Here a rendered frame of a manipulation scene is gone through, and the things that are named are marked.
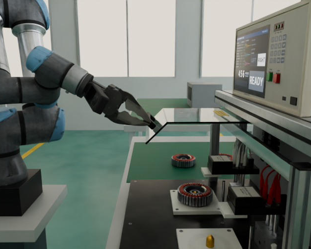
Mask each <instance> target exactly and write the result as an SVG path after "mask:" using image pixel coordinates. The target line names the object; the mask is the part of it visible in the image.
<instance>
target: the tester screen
mask: <svg viewBox="0 0 311 249"><path fill-rule="evenodd" d="M267 42H268V28H267V29H264V30H261V31H258V32H254V33H251V34H248V35H245V36H242V37H239V38H237V44H236V62H235V80H241V81H247V82H248V83H247V87H244V86H240V85H236V84H234V87H236V88H240V89H243V90H247V91H250V92H254V93H258V94H262V95H263V94H264V92H259V91H255V90H251V89H248V88H249V73H250V71H265V68H266V66H250V59H251V55H252V54H261V53H266V55H267ZM265 62H266V60H265ZM238 70H245V75H244V78H238Z"/></svg>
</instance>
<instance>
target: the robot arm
mask: <svg viewBox="0 0 311 249"><path fill-rule="evenodd" d="M49 25H50V20H49V13H48V9H47V6H46V3H45V2H44V0H0V105H2V104H20V103H21V104H23V105H22V111H17V109H16V108H15V107H1V108H0V186H6V185H11V184H14V183H17V182H20V181H22V180H24V179H25V178H26V177H27V176H28V170H27V167H26V165H25V163H24V161H23V159H22V157H21V154H20V146H21V145H30V144H38V143H45V142H48V143H49V142H52V141H58V140H60V139H61V138H62V137H63V134H64V130H65V113H64V109H63V108H60V107H58V104H57V101H58V98H59V96H60V90H61V88H63V89H65V90H66V91H65V92H66V93H69V92H70V93H71V94H73V95H77V96H78V97H80V98H82V97H83V96H84V97H85V99H86V101H87V103H88V104H89V106H90V108H91V109H92V111H93V112H95V113H97V114H99V115H100V114H102V112H103V113H104V114H105V116H104V117H106V118H108V119H109V120H110V121H112V122H114V123H116V124H121V125H134V126H146V125H150V123H151V120H150V117H149V116H148V114H147V113H146V111H145V110H144V109H143V107H142V106H141V105H140V104H139V103H138V102H137V100H136V99H135V97H134V96H133V95H132V94H131V93H129V92H127V91H124V90H122V89H121V88H118V87H117V86H115V85H113V84H110V85H108V87H105V86H103V85H101V84H99V83H98V82H96V81H94V80H93V78H94V76H93V75H92V74H90V73H88V71H87V70H85V69H83V68H81V67H80V66H78V65H76V64H74V63H72V62H70V61H69V60H67V59H65V58H63V57H62V56H60V55H58V54H56V53H55V52H54V51H51V50H49V49H47V48H45V47H44V43H43V36H44V35H45V34H46V31H47V30H48V29H49ZM2 28H11V32H12V34H13V35H14V36H15V37H17V40H18V47H19V54H20V61H21V68H22V76H23V77H11V73H10V68H9V64H8V59H7V54H6V49H5V45H4V40H3V35H2ZM115 88H116V89H115ZM124 102H125V108H126V109H127V110H129V111H133V112H135V113H136V114H137V115H138V116H141V117H142V118H143V120H140V119H138V118H137V117H133V116H131V115H130V114H129V113H128V112H127V111H122V112H119V111H118V109H119V108H120V106H121V104H123V103H124Z"/></svg>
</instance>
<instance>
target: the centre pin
mask: <svg viewBox="0 0 311 249"><path fill-rule="evenodd" d="M206 246H207V247H208V248H213V247H214V237H213V236H212V235H208V236H207V237H206Z"/></svg>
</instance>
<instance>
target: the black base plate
mask: <svg viewBox="0 0 311 249"><path fill-rule="evenodd" d="M223 181H225V197H224V202H227V194H228V187H229V184H230V183H236V181H235V179H218V181H209V179H144V180H131V181H130V187H129V193H128V199H127V205H126V211H125V217H124V222H123V228H122V234H121V240H120V245H119V249H179V248H178V241H177V235H176V229H204V228H232V229H233V231H234V233H235V235H236V237H237V239H238V241H239V243H240V245H241V247H242V249H248V247H249V233H250V225H254V233H255V221H266V215H247V218H224V217H223V215H222V214H196V215H173V209H172V202H171V196H170V190H178V187H179V186H181V185H183V184H186V183H197V184H198V183H200V184H204V185H206V186H209V187H210V188H211V189H212V190H213V191H214V193H215V195H216V197H217V199H218V201H219V202H222V182H223ZM244 183H245V184H246V186H254V187H255V188H256V190H257V191H258V192H259V193H260V189H259V188H258V187H257V186H256V185H255V184H254V182H253V181H252V180H251V179H245V181H244ZM284 222H285V218H284V217H283V215H279V223H278V225H279V227H280V228H281V229H282V231H284ZM254 233H253V246H252V249H259V248H258V246H257V245H256V243H255V241H254Z"/></svg>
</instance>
